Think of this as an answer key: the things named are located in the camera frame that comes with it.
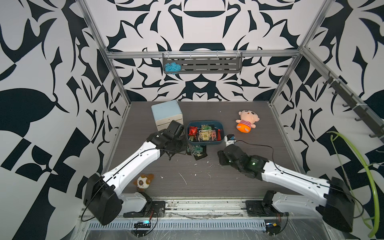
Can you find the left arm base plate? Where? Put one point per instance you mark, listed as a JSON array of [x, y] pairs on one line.
[[154, 208]]

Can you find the green hoop tube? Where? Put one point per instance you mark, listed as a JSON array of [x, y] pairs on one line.
[[354, 168]]

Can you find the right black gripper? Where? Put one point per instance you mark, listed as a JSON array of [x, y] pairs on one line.
[[221, 154]]

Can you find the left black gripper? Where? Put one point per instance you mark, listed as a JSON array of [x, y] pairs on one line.
[[184, 144]]

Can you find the pink baby plush doll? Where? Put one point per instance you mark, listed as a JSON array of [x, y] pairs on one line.
[[247, 121]]

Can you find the cyan crumpled cloth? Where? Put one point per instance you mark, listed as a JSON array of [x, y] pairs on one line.
[[172, 68]]

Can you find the yellow label black tea bag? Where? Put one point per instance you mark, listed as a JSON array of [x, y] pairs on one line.
[[205, 135]]

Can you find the small red tea bag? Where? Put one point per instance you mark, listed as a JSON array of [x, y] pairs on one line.
[[193, 131]]

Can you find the grey wall shelf rack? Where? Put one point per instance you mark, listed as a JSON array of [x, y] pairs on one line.
[[205, 62]]

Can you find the brown white plush dog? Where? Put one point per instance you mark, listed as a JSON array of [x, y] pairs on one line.
[[143, 181]]

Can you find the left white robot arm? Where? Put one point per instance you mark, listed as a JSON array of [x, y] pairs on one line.
[[103, 195]]

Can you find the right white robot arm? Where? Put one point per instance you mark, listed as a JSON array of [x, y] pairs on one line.
[[329, 199]]

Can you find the black wall hook rail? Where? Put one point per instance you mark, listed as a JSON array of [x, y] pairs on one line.
[[353, 102]]

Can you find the light blue drawer box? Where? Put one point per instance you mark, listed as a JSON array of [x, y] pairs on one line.
[[165, 113]]

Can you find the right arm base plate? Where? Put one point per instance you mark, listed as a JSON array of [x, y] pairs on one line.
[[261, 209]]

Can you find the teal plastic storage box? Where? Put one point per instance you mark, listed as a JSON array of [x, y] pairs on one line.
[[206, 125]]

